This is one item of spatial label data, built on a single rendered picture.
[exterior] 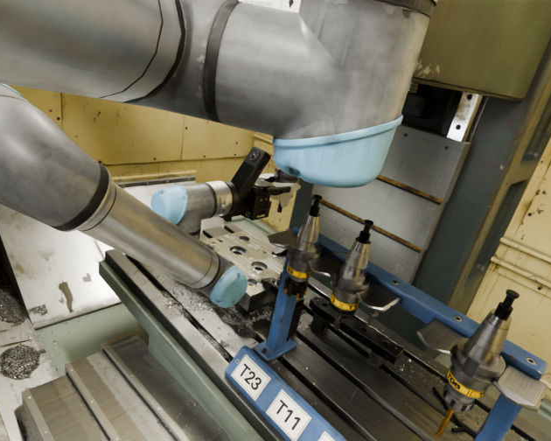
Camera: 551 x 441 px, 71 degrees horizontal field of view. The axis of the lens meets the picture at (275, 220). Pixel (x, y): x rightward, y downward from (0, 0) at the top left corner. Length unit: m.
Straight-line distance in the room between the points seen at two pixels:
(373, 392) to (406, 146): 0.70
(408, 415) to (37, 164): 0.83
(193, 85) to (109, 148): 1.58
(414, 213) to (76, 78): 1.15
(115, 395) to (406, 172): 1.00
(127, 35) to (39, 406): 1.02
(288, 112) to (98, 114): 1.56
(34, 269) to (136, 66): 1.40
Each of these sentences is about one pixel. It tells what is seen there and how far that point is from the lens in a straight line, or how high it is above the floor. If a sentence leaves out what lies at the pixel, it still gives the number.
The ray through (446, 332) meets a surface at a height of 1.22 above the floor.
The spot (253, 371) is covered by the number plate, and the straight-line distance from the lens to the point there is 0.85.
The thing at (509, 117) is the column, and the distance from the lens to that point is 1.20.
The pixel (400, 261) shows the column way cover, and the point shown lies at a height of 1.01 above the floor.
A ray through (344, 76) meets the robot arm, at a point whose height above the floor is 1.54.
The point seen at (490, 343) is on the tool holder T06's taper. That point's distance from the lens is 0.60.
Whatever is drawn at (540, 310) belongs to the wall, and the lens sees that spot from 1.65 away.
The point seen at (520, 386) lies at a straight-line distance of 0.63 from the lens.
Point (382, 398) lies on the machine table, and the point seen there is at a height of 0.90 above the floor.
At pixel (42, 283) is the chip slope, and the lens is 1.54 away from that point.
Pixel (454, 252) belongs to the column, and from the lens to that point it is 1.28.
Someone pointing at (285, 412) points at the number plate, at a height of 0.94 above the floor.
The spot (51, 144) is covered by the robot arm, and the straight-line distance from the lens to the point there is 0.49.
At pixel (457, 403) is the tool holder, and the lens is 0.66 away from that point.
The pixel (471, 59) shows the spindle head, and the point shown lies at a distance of 0.77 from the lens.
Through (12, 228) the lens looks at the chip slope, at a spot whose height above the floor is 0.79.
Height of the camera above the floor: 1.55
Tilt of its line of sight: 24 degrees down
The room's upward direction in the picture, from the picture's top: 12 degrees clockwise
